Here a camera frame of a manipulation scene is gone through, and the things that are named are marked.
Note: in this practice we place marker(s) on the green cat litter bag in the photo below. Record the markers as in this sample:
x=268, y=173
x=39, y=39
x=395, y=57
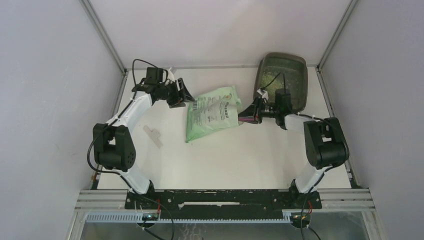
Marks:
x=212, y=112

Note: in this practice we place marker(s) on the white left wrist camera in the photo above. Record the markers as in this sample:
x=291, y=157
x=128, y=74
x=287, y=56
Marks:
x=171, y=75

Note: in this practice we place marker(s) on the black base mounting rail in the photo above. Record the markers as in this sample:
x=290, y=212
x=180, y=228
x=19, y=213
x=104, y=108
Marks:
x=225, y=203

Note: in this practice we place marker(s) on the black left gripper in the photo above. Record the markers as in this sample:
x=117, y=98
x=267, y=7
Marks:
x=177, y=96

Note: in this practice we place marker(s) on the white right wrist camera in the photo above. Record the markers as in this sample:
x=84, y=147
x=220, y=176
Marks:
x=263, y=93

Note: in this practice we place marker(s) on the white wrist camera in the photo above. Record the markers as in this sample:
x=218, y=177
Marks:
x=171, y=75
x=263, y=93

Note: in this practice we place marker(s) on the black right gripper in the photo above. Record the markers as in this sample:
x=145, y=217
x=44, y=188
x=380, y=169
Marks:
x=255, y=110

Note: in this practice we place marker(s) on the dark grey litter box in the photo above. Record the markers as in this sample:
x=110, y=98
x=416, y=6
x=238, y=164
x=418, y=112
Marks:
x=281, y=59

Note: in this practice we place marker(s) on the green litter in box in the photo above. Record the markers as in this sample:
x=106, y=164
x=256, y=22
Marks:
x=274, y=78

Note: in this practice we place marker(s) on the magenta plastic scoop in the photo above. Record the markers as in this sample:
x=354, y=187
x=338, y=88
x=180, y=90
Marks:
x=247, y=119

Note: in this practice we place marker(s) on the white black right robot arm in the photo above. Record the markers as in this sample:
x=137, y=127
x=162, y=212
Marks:
x=325, y=144

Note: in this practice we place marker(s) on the white slotted cable duct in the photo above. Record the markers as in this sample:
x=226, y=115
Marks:
x=132, y=217

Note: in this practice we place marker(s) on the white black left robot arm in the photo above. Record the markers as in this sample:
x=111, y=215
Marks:
x=112, y=146

